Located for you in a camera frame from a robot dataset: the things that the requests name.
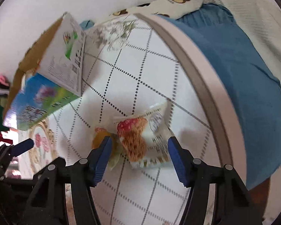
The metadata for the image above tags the white diamond pattern folding table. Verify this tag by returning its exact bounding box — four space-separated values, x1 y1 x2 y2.
16 13 248 225

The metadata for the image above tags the cardboard milk carton box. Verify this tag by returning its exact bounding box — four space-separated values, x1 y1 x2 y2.
3 12 86 131

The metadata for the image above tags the white bear print pillow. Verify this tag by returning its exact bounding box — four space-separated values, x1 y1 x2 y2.
109 0 203 19

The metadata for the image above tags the light blue folded towel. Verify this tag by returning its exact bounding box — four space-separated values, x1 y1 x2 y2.
80 20 94 31

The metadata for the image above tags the yellow egg yolk pastry packet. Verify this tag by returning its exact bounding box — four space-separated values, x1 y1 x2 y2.
91 126 123 171

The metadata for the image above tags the blue bed sheet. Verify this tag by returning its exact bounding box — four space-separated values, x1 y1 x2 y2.
169 4 281 189

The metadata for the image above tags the white strawberry cookie packet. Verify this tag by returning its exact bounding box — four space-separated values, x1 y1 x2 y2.
113 102 171 169

